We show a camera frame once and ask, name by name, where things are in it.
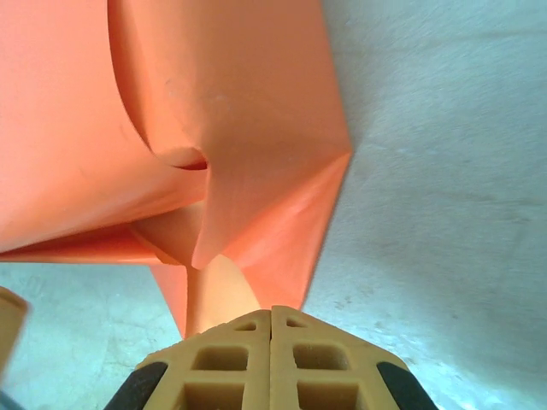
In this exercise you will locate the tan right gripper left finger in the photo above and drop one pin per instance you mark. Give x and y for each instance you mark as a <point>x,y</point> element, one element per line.
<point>213,376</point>

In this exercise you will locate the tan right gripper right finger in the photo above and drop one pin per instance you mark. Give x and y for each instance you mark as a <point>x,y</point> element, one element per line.
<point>325,371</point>

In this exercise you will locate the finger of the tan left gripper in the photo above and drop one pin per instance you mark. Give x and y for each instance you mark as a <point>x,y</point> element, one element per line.
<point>10,324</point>

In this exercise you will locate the orange wrapping paper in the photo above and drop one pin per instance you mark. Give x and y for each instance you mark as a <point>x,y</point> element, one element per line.
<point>128,128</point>

